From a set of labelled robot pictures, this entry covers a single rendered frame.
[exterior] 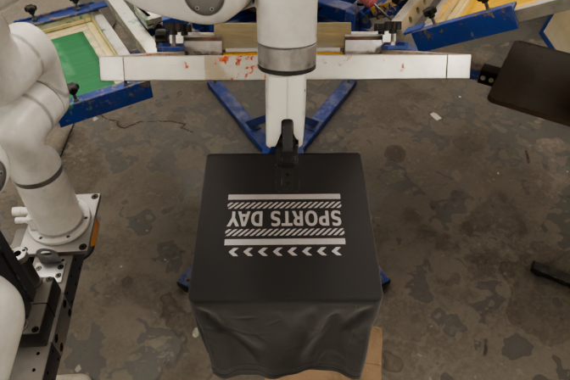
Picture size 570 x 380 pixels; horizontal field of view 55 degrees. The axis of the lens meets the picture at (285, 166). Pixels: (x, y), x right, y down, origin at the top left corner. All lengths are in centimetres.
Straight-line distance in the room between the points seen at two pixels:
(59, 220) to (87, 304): 136
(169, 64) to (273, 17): 27
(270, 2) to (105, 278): 204
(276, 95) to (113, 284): 195
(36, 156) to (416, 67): 67
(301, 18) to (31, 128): 55
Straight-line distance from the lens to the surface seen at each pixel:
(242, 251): 135
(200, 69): 88
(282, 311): 131
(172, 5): 65
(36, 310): 109
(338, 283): 130
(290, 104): 68
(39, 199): 114
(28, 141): 103
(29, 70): 100
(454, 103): 344
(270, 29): 67
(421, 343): 235
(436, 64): 90
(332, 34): 146
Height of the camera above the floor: 203
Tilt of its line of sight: 45 degrees down
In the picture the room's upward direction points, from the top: straight up
